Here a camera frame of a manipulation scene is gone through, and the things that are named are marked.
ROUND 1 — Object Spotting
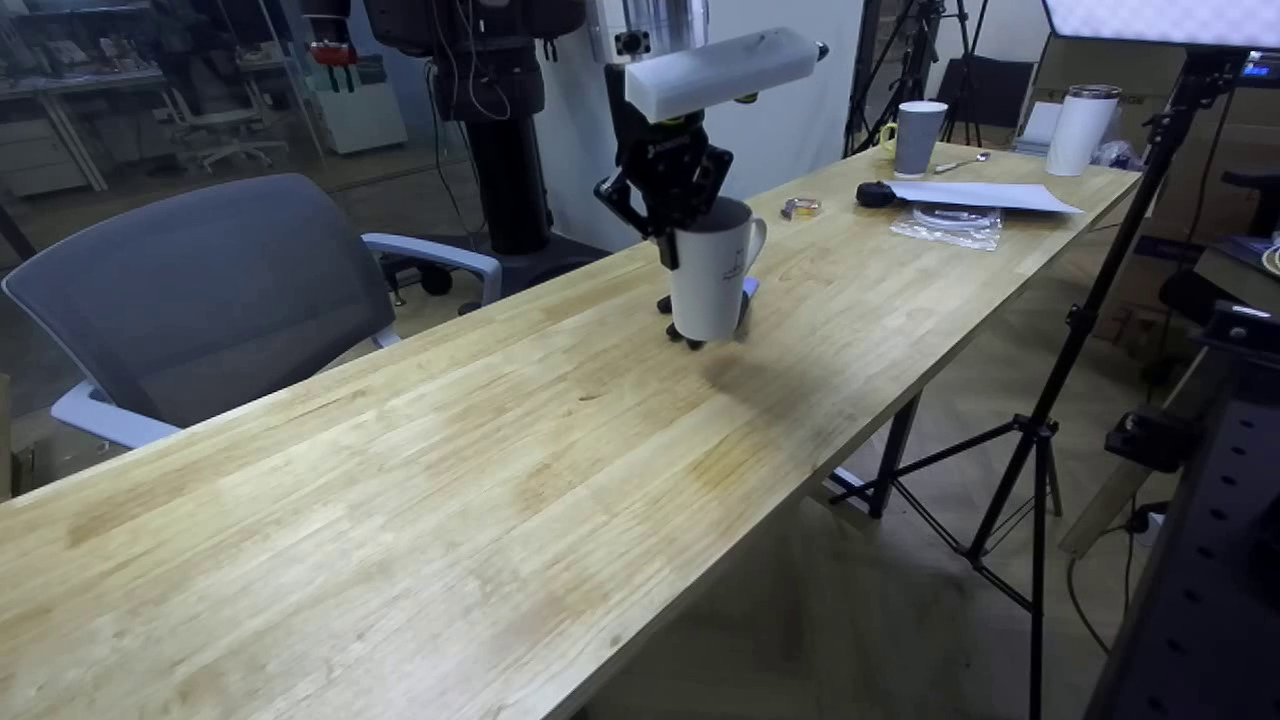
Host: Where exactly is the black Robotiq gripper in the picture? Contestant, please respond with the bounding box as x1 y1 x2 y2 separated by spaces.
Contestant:
591 61 737 270

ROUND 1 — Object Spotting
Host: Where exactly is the white ceramic mug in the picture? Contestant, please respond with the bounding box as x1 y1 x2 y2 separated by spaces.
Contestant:
663 195 773 349

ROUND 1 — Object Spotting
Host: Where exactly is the white partition screen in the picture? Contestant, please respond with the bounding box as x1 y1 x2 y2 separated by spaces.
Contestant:
534 0 869 257

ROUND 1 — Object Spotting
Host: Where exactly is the grey cup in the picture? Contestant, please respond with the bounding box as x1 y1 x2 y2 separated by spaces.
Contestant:
892 101 953 179

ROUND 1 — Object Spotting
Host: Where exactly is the clear plastic bag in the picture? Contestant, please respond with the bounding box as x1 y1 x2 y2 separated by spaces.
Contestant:
887 205 1008 257

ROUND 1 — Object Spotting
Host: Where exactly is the white paper stack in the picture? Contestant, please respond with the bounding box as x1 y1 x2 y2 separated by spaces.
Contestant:
885 174 1086 221

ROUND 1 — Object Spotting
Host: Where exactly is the black background chair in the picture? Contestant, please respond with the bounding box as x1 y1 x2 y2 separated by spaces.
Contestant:
936 50 1039 136

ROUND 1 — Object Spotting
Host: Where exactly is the black table leg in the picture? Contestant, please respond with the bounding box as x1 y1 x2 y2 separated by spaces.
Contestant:
866 391 927 522

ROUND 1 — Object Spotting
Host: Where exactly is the white tumbler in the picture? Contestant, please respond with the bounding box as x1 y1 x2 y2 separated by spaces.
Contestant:
1044 85 1120 179

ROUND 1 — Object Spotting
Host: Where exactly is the black light tripod stand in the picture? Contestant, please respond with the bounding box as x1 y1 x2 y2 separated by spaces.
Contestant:
830 49 1252 720

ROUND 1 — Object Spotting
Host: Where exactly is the grey office chair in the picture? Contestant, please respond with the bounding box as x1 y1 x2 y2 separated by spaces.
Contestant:
0 169 507 451

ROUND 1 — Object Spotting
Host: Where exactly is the white LED light panel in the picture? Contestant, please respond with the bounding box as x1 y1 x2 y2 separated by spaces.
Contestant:
1036 0 1280 55

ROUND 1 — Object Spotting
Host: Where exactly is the black clamp block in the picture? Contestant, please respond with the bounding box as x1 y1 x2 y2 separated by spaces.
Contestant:
1101 404 1206 476

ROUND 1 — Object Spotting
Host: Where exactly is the black perforated breadboard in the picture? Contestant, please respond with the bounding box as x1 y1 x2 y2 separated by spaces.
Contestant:
1086 383 1280 720

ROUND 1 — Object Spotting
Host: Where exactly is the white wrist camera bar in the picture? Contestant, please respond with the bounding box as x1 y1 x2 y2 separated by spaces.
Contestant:
622 22 832 124

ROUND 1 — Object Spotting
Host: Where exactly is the black pedestal column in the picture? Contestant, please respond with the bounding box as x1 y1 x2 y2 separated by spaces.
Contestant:
361 0 613 296

